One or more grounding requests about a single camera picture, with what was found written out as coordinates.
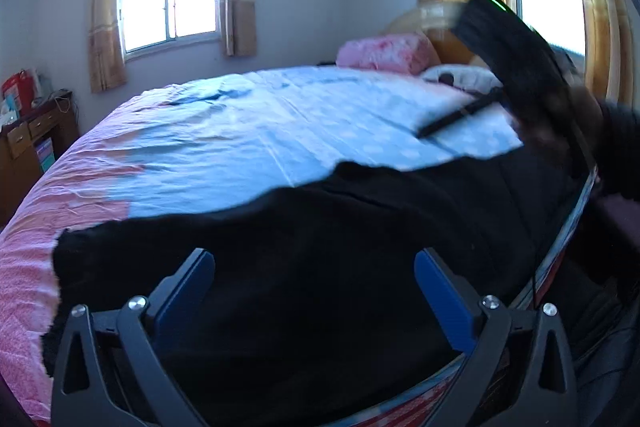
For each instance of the wooden headboard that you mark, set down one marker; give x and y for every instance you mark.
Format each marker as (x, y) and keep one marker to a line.
(450, 47)

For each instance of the wooden desk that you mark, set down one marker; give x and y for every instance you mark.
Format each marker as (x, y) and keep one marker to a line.
(20, 142)

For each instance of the person's right hand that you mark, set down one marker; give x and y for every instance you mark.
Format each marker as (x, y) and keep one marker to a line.
(582, 107)

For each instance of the bed with blue pink sheet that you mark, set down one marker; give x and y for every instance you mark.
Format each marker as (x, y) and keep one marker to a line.
(240, 132)

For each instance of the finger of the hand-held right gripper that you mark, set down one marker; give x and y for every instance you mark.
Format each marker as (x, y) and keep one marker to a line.
(450, 117)

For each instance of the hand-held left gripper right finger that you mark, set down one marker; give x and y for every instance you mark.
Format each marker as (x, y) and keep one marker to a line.
(445, 302)

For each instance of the black pants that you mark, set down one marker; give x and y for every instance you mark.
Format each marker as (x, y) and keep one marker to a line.
(325, 252)

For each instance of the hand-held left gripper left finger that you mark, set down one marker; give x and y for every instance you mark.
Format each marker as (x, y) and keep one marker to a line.
(187, 289)

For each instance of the person's dark clothing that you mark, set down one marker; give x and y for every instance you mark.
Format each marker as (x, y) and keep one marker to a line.
(600, 307)

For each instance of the pink pillow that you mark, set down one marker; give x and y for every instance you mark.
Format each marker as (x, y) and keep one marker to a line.
(385, 52)

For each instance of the white printed pillow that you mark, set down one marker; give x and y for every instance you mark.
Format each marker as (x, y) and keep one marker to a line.
(470, 79)

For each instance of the red bag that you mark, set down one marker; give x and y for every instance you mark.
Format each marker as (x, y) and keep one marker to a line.
(15, 84)

